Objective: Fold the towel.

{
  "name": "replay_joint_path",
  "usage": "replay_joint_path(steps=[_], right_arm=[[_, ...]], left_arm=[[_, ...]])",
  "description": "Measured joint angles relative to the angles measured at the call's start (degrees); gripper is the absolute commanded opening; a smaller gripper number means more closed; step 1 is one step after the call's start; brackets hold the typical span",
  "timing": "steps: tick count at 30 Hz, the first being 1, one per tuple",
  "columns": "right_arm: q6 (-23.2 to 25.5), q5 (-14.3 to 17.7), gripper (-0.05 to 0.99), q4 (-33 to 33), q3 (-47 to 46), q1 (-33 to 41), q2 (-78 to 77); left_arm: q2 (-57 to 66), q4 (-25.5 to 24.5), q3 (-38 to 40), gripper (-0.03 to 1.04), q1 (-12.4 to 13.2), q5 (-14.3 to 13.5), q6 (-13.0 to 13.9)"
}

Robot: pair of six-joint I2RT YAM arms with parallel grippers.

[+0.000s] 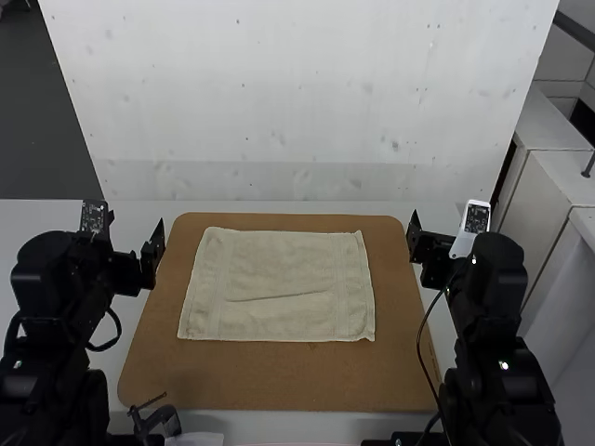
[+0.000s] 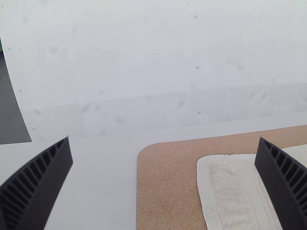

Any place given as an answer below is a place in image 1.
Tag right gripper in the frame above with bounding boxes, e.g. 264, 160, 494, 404
405, 208, 467, 290

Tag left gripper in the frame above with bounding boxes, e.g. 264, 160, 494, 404
112, 216, 167, 298

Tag pale towel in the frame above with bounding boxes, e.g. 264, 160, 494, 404
176, 226, 377, 344

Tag white cabinet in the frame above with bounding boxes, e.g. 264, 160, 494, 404
491, 79, 595, 391

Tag black clamp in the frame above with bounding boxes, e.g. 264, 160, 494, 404
126, 391, 183, 446

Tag cork mat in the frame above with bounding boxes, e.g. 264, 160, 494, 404
117, 212, 442, 413

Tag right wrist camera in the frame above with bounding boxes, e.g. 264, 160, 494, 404
447, 199, 492, 260

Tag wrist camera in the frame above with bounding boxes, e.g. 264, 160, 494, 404
447, 199, 492, 260
75, 199, 115, 243

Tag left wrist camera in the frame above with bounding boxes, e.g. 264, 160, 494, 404
75, 199, 115, 243

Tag black cable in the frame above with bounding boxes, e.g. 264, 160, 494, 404
416, 257, 478, 436
85, 304, 124, 352

